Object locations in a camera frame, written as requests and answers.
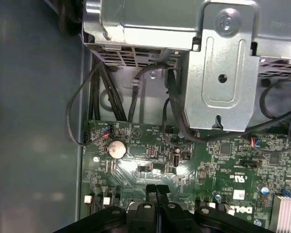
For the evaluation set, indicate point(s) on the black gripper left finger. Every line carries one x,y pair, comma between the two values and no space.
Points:
145,218

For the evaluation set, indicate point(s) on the internal USB port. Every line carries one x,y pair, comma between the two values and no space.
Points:
176,160

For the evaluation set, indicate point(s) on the grey metal bracket plate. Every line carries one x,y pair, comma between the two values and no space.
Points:
220,102

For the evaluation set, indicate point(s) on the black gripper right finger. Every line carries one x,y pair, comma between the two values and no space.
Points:
174,218

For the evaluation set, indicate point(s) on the black RAM slot pair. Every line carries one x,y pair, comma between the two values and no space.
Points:
88,199
229,208

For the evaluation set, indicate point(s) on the black open PC case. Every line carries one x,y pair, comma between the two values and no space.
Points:
26,121

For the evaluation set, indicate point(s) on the silver chipset heatsink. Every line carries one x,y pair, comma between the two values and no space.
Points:
286,211

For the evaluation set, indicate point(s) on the coin cell battery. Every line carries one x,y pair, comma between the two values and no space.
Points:
116,149

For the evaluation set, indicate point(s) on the metal drive cage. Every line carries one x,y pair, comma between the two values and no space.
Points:
148,19

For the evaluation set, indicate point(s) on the green motherboard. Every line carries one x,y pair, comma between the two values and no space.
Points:
208,170

